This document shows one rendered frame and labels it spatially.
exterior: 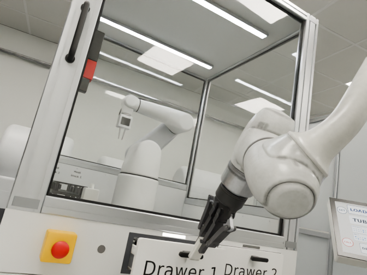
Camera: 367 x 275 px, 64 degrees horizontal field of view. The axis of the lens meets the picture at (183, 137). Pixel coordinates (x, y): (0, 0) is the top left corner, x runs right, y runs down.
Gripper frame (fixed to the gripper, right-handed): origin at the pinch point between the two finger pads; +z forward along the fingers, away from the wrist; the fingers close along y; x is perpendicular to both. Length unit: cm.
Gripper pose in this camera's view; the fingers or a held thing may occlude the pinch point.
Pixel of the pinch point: (199, 249)
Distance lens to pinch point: 83.9
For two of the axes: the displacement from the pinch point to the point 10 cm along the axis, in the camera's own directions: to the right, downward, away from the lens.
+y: -2.8, -4.5, 8.5
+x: -8.6, -2.7, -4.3
